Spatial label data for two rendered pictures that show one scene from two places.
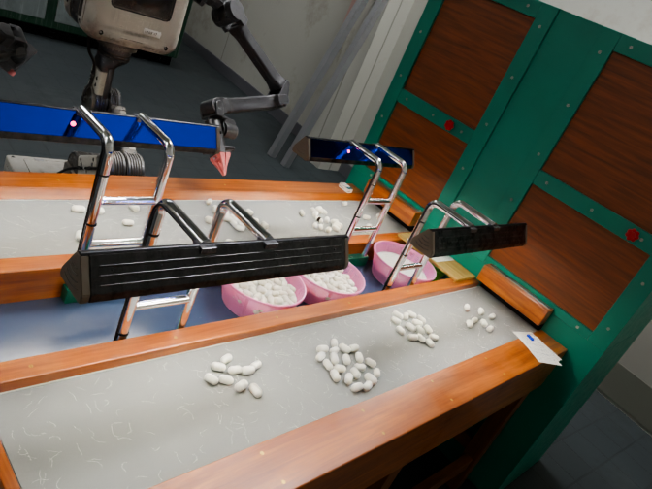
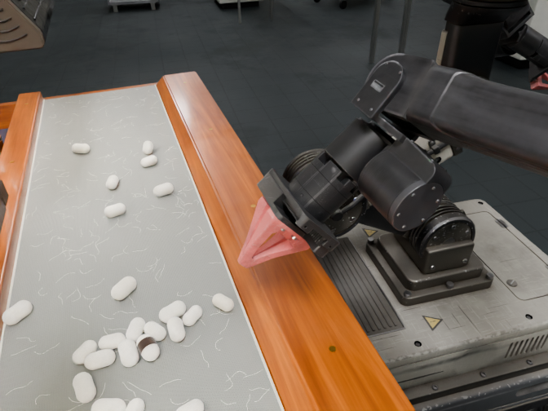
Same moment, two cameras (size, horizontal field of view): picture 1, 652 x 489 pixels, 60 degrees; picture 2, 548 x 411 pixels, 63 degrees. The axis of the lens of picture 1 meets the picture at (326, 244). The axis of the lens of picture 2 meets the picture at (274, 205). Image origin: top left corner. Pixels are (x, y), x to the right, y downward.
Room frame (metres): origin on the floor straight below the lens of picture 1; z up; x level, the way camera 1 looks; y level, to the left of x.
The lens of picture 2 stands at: (2.11, 0.14, 1.19)
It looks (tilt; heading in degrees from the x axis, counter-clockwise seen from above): 35 degrees down; 125
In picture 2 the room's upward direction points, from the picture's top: 1 degrees counter-clockwise
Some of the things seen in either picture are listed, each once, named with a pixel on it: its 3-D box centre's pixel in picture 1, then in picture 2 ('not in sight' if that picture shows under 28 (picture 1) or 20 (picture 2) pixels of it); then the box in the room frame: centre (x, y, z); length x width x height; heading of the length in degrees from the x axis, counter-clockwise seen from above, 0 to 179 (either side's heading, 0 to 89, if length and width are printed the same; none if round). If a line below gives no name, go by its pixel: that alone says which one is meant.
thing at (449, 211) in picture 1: (434, 266); not in sight; (1.78, -0.36, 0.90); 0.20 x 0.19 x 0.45; 143
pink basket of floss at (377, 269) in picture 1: (400, 269); not in sight; (2.04, -0.30, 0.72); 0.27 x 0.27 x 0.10
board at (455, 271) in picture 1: (436, 255); not in sight; (2.22, -0.43, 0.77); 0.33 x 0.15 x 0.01; 53
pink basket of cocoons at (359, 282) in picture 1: (323, 280); not in sight; (1.69, -0.04, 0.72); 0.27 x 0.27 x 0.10
